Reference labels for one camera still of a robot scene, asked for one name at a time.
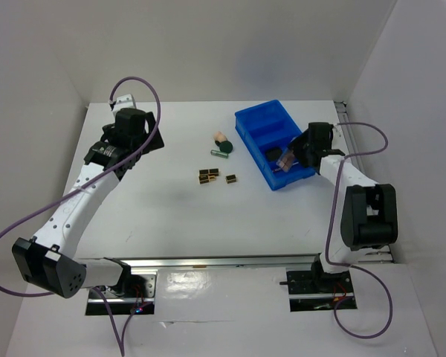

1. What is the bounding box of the clear eyeshadow palette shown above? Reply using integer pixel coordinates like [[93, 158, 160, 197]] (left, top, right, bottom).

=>
[[277, 149, 296, 173]]

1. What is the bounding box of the black square compact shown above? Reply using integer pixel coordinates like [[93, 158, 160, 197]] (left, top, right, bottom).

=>
[[265, 147, 282, 162]]

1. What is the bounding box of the long black gold lipstick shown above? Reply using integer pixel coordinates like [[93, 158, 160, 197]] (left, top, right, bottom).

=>
[[198, 168, 220, 176]]

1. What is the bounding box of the black gold lipstick cap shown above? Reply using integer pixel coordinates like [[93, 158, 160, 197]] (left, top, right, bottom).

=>
[[225, 175, 237, 184]]

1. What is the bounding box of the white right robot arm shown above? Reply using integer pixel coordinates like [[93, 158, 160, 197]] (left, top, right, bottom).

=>
[[288, 122, 398, 292]]

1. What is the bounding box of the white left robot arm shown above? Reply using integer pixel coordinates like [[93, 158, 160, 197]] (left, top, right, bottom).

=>
[[12, 108, 164, 298]]

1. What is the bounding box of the beige makeup sponge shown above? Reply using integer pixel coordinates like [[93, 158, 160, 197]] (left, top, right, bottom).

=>
[[213, 132, 227, 146]]

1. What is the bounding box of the blue divided plastic tray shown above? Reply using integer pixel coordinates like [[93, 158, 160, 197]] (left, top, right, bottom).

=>
[[235, 100, 315, 190]]

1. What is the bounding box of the green lip balm tube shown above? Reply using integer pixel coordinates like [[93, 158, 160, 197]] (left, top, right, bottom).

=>
[[210, 149, 229, 158]]

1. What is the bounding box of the dark green round puff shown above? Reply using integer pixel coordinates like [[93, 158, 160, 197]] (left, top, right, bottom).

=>
[[219, 141, 233, 154]]

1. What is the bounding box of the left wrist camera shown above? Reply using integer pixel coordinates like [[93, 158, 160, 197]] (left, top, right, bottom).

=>
[[110, 94, 136, 113]]

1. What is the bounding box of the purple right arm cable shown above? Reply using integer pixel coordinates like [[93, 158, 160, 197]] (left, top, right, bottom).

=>
[[325, 122, 394, 339]]

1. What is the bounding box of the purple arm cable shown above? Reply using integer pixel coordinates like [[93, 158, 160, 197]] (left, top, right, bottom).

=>
[[325, 122, 394, 339], [0, 77, 162, 356]]

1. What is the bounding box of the aluminium front rail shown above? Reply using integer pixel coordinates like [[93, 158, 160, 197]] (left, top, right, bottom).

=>
[[117, 254, 315, 274]]

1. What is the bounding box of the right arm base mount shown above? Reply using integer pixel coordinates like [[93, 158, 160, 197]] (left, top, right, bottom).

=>
[[279, 261, 357, 312]]

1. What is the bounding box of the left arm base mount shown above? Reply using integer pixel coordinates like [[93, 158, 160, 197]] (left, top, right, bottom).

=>
[[100, 269, 158, 316]]

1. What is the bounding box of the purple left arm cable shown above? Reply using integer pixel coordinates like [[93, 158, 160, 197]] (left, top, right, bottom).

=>
[[0, 77, 162, 356]]

